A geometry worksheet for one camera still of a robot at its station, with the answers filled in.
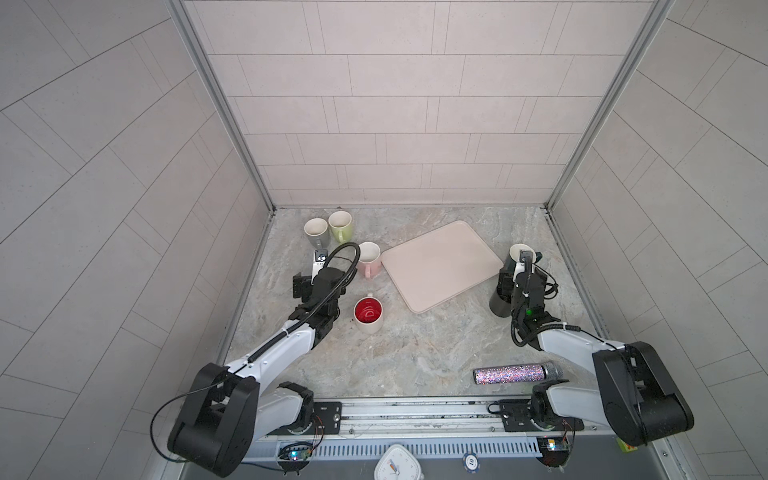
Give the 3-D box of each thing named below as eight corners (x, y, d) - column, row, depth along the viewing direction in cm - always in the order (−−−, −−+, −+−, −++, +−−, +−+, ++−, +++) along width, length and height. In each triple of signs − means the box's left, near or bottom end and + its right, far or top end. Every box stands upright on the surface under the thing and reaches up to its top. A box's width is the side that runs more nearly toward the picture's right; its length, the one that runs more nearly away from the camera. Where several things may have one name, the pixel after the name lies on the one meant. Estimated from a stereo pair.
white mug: (355, 334, 86) (351, 323, 80) (357, 305, 92) (355, 293, 86) (382, 334, 86) (380, 323, 80) (383, 305, 92) (382, 293, 86)
